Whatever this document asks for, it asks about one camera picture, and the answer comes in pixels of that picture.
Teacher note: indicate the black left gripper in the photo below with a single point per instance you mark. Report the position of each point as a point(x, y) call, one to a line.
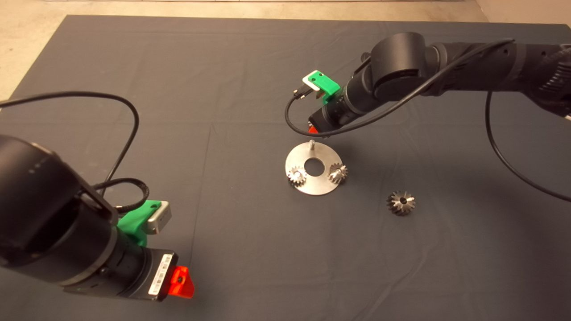
point(154, 278)

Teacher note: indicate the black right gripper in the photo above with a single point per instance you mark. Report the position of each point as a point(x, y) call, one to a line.
point(330, 122)

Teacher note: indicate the large steel bevel gear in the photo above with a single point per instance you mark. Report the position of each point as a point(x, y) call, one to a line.
point(395, 207)

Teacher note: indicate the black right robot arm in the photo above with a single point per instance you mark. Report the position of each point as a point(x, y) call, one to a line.
point(468, 67)

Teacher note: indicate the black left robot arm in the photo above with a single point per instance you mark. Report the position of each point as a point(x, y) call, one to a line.
point(44, 209)

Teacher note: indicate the small shiny steel gear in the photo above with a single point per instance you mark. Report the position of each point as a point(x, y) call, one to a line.
point(297, 176)
point(337, 174)

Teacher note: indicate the round metal plate with pins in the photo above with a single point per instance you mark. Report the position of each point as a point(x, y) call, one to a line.
point(321, 187)

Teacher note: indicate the dark grey table cloth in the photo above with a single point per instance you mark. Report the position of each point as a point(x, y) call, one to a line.
point(223, 58)

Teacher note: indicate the green right camera mount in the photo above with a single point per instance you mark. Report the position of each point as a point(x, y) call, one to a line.
point(328, 84)

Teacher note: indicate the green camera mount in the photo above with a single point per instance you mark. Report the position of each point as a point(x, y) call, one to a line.
point(328, 84)
point(133, 223)

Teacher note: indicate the silver right camera box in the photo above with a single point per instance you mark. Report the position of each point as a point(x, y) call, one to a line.
point(308, 81)

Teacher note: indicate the silver camera box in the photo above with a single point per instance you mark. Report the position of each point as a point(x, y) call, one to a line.
point(159, 219)
point(308, 81)

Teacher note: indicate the silver left camera box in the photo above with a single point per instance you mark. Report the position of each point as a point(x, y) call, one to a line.
point(159, 219)

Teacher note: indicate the green left camera mount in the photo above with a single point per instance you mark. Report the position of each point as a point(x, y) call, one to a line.
point(133, 223)

